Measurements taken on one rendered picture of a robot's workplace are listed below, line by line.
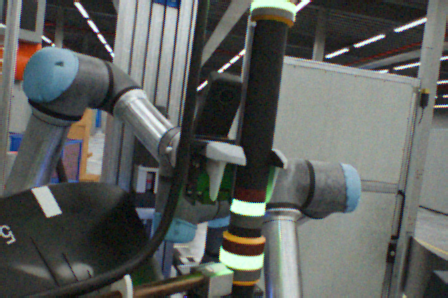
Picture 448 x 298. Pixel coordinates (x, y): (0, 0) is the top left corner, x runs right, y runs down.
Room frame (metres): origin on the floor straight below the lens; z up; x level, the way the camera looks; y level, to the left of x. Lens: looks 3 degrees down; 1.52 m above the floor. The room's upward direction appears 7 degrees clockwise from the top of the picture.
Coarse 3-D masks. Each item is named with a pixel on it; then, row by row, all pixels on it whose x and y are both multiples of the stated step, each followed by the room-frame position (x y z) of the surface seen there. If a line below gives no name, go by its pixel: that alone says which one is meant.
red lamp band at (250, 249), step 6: (222, 234) 0.37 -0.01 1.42; (222, 240) 0.37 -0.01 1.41; (228, 240) 0.36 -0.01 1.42; (222, 246) 0.37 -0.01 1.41; (228, 246) 0.36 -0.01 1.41; (234, 246) 0.35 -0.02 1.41; (240, 246) 0.35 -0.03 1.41; (246, 246) 0.35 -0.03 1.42; (252, 246) 0.35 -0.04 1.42; (258, 246) 0.36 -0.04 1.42; (264, 246) 0.37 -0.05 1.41; (234, 252) 0.35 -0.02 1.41; (240, 252) 0.35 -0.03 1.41; (246, 252) 0.35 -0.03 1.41; (252, 252) 0.35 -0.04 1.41; (258, 252) 0.36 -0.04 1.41
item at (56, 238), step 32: (32, 192) 0.35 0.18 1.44; (64, 192) 0.37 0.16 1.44; (96, 192) 0.41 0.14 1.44; (32, 224) 0.33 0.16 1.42; (64, 224) 0.35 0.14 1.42; (96, 224) 0.37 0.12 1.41; (128, 224) 0.41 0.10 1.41; (0, 256) 0.29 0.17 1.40; (32, 256) 0.31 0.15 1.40; (64, 256) 0.33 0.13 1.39; (96, 256) 0.35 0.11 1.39; (128, 256) 0.37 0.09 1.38; (0, 288) 0.28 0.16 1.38; (32, 288) 0.30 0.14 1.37
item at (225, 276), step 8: (208, 264) 0.36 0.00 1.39; (192, 272) 0.34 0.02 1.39; (208, 272) 0.34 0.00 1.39; (216, 272) 0.34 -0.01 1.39; (224, 272) 0.34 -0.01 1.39; (232, 272) 0.34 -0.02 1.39; (208, 280) 0.33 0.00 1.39; (216, 280) 0.33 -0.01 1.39; (224, 280) 0.34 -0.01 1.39; (232, 280) 0.34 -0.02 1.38; (200, 288) 0.33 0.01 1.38; (208, 288) 0.33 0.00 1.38; (216, 288) 0.33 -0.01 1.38; (224, 288) 0.34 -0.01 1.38; (192, 296) 0.35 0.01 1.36; (200, 296) 0.34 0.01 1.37; (208, 296) 0.33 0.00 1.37; (216, 296) 0.33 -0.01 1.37; (224, 296) 0.34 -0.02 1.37; (232, 296) 0.34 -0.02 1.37
